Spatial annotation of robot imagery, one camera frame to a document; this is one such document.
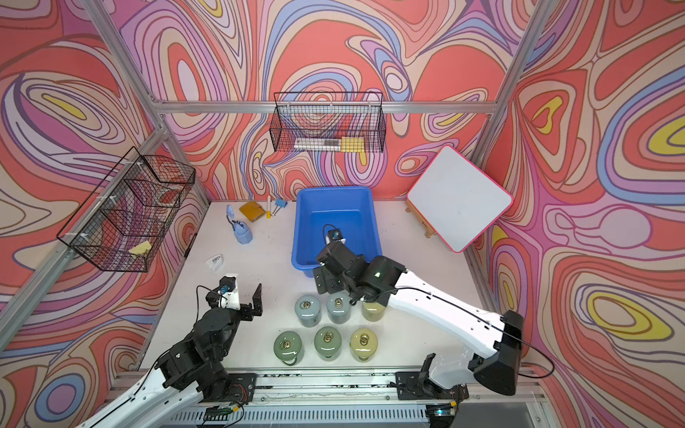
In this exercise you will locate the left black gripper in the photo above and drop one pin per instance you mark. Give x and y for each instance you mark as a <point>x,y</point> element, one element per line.
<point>246,313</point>

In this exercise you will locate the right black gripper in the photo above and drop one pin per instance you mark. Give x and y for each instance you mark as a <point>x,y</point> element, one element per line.
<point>328,282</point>

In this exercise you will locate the grey-blue tea canister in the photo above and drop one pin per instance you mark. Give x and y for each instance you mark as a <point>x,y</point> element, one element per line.
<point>308,310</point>
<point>339,307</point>

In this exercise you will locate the yellow-green tea canister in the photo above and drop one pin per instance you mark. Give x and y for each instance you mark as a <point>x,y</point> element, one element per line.
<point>372,311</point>

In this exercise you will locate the blue plastic basket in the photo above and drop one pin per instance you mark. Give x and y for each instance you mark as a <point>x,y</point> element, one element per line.
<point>320,210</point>

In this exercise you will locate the green tea canister front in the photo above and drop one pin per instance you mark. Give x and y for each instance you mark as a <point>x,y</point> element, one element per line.
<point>288,348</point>

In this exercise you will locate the dark green tea canister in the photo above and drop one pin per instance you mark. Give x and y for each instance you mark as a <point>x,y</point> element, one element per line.
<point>328,343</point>

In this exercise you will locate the olive green tea canister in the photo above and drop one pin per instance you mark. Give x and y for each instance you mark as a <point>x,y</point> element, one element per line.
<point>363,344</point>

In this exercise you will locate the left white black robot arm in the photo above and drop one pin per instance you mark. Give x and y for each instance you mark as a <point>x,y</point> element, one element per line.
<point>187,374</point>

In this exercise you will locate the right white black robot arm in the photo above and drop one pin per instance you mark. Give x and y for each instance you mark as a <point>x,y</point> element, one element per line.
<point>494,341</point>

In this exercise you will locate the yellow sponge in basket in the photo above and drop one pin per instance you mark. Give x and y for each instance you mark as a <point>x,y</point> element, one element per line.
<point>141,249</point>

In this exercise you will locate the yellow box in basket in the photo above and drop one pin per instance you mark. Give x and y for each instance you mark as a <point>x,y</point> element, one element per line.
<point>352,145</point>

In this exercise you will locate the small white tag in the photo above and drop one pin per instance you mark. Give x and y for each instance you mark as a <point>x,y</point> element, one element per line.
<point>216,262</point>

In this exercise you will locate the blue spray bottle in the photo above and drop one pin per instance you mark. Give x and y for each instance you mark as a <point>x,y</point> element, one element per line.
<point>241,231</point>

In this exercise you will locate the blue small clip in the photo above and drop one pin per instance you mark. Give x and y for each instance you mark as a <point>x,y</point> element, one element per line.
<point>279,205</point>

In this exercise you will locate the amber square block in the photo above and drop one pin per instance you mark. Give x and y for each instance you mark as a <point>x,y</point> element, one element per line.
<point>252,211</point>

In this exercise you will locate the wooden board easel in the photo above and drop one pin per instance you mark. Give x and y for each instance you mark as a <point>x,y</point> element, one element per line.
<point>429,231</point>

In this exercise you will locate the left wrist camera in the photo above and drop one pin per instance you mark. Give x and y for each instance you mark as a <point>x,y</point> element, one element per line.
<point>228,293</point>

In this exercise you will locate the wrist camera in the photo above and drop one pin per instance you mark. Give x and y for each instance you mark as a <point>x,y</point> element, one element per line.
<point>228,293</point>
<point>333,235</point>

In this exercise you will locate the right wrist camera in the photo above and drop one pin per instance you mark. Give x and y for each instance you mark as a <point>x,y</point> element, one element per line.
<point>333,235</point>

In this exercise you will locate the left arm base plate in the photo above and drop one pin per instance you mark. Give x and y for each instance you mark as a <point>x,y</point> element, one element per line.
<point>232,387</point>

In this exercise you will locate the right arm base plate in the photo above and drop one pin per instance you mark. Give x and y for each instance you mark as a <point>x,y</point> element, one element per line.
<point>415,386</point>

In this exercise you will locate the black wire basket left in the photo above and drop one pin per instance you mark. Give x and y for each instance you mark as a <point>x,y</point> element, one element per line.
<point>142,194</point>

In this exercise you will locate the black wire basket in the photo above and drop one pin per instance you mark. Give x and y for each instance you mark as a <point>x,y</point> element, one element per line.
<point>142,194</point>
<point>315,121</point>

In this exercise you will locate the white board pink frame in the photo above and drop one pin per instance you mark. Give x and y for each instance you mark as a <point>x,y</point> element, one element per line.
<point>457,200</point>

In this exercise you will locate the black wire basket back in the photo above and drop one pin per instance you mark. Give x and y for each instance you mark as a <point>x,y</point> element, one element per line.
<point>315,121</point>

